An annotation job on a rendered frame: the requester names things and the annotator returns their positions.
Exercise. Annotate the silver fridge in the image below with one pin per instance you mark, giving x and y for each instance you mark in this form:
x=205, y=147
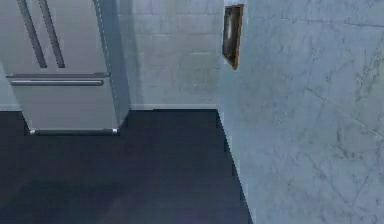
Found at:
x=71, y=103

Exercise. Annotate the brown framed wall picture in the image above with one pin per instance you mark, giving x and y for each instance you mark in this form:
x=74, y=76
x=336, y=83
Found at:
x=232, y=35

